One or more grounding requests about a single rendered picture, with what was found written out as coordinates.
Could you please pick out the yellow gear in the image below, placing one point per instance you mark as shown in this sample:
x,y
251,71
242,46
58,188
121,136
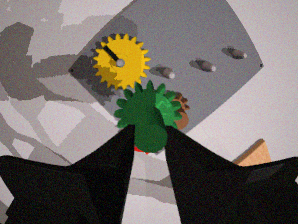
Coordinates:
x,y
134,60

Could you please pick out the brown gear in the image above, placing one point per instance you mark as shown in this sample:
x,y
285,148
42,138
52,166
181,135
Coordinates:
x,y
181,123

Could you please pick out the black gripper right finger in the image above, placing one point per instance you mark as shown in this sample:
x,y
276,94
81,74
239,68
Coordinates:
x,y
209,188

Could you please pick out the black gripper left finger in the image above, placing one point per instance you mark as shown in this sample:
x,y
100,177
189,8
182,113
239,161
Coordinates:
x,y
95,186

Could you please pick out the grey board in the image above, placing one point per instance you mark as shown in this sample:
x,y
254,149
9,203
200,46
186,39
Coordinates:
x,y
196,47

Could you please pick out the green gear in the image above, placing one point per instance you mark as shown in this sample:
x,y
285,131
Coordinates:
x,y
151,111

